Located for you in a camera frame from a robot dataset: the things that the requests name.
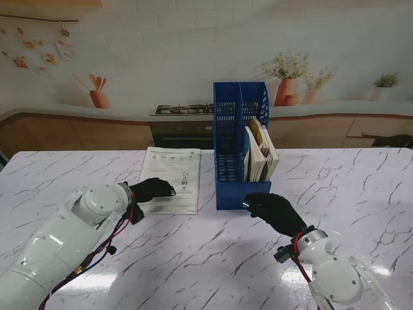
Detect gas hob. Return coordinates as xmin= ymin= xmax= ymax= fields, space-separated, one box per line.
xmin=154 ymin=103 xmax=216 ymax=116

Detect hanging white note card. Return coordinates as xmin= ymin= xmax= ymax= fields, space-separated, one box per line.
xmin=56 ymin=40 xmax=77 ymax=61

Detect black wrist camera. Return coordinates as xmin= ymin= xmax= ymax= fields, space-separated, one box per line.
xmin=273 ymin=245 xmax=294 ymax=264
xmin=128 ymin=205 xmax=145 ymax=226

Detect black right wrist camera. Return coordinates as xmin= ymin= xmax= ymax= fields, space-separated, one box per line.
xmin=273 ymin=245 xmax=294 ymax=264

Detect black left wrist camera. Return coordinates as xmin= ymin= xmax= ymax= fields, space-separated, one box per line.
xmin=128 ymin=205 xmax=145 ymax=226

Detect beige cover book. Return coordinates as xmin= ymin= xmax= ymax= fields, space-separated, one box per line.
xmin=259 ymin=127 xmax=280 ymax=182

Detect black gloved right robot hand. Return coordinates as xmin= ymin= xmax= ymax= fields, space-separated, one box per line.
xmin=241 ymin=192 xmax=309 ymax=239

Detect light blue cover book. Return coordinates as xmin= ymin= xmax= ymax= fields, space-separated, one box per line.
xmin=243 ymin=125 xmax=264 ymax=183

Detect blue plastic file holder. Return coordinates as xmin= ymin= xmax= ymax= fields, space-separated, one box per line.
xmin=213 ymin=81 xmax=272 ymax=211

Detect left arm red black cables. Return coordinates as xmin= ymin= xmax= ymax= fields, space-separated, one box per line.
xmin=37 ymin=193 xmax=137 ymax=310

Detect yellow and white cover book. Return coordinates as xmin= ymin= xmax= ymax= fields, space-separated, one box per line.
xmin=248 ymin=116 xmax=269 ymax=152

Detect arm red black cables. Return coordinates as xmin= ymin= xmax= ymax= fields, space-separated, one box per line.
xmin=37 ymin=193 xmax=137 ymax=310
xmin=291 ymin=231 xmax=327 ymax=310

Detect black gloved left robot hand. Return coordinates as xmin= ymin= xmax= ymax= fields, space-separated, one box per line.
xmin=128 ymin=177 xmax=177 ymax=204

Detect wooden hanging rail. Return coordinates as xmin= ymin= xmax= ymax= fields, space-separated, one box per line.
xmin=0 ymin=14 xmax=80 ymax=24

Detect white printed worksheet booklet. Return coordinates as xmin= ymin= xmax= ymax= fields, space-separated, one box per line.
xmin=137 ymin=147 xmax=202 ymax=216

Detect right arm red black cables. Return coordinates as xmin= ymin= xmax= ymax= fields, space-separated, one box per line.
xmin=291 ymin=231 xmax=327 ymax=310

